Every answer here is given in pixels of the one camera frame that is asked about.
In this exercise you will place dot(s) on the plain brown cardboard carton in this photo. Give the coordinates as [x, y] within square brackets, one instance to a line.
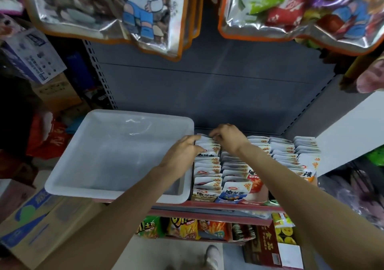
[57, 91]

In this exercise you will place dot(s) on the blue print cardboard carton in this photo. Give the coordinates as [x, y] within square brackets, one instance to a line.
[45, 225]

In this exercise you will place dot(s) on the stack of green packs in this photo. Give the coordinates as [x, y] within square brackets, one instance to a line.
[377, 156]

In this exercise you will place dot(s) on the person's left forearm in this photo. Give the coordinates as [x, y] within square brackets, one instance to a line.
[102, 225]

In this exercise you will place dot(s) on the orange trimmed colourful candy bag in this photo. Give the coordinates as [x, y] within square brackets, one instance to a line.
[300, 9]

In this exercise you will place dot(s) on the yellow snack packets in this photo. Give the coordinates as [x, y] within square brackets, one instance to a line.
[283, 228]

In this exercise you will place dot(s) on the person's right shoe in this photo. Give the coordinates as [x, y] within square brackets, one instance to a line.
[212, 256]

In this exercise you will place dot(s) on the red display box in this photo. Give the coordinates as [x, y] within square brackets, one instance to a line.
[258, 189]

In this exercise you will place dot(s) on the row of orange chip bags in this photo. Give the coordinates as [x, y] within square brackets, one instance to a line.
[192, 228]

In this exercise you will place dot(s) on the orange trimmed toy snack bag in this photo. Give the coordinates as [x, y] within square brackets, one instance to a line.
[120, 9]

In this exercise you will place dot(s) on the hanging yellow green snack bags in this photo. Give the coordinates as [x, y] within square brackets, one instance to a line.
[354, 57]

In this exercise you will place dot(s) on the pale printed carton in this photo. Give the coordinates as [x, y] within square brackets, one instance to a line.
[13, 198]

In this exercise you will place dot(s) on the red konjac snack packet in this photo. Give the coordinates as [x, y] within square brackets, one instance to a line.
[257, 183]

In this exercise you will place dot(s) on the person's right forearm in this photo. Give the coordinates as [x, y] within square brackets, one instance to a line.
[312, 207]

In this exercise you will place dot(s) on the red plastic bag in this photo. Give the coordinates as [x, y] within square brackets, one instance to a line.
[48, 138]

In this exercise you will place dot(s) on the blue display box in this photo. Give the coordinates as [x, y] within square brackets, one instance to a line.
[234, 186]

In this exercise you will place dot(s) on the white plastic bin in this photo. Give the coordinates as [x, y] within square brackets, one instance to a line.
[108, 153]

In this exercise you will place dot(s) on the blue konjac snack packet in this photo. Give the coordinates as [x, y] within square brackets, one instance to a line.
[234, 192]

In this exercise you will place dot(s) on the green display box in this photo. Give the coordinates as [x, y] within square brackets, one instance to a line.
[282, 150]

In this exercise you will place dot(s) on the person's left hand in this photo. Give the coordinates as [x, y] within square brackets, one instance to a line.
[179, 156]

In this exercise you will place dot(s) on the black plastic wrapped bundle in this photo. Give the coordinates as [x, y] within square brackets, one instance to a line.
[354, 198]

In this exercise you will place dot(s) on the person's right hand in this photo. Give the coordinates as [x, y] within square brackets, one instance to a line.
[231, 138]

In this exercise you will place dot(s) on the dark red white-label carton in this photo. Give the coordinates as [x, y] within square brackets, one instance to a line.
[264, 249]

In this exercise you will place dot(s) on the gold display box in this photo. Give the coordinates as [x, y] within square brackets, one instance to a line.
[207, 177]

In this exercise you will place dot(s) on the orange display box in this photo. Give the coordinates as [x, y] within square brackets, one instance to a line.
[307, 156]

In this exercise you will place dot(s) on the white blue carton box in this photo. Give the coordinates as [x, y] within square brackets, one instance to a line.
[33, 54]

